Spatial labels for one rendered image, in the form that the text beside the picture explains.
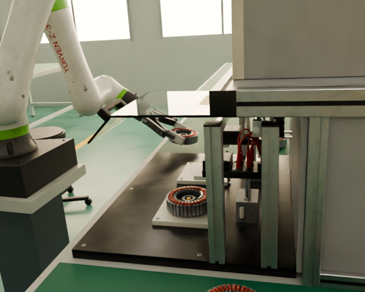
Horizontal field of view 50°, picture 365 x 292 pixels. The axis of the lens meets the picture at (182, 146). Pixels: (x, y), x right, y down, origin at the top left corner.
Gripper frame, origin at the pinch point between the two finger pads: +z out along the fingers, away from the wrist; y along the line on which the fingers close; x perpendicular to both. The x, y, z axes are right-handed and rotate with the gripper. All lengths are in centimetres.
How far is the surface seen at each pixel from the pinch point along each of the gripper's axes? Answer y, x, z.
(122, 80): -421, -133, -148
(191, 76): -421, -76, -57
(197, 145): -6.6, -3.4, 6.6
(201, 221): 58, 6, 17
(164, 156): 11.7, -6.0, -1.5
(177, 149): -1.3, -6.9, 0.8
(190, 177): 32.9, 2.2, 10.3
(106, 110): 63, 20, -13
